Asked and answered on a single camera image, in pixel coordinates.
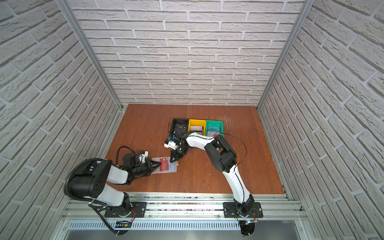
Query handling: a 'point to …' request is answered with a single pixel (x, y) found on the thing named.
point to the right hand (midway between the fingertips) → (174, 160)
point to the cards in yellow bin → (198, 129)
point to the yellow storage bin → (197, 122)
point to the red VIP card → (164, 166)
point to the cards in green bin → (213, 131)
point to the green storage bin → (215, 123)
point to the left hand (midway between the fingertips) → (162, 161)
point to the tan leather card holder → (172, 166)
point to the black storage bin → (180, 126)
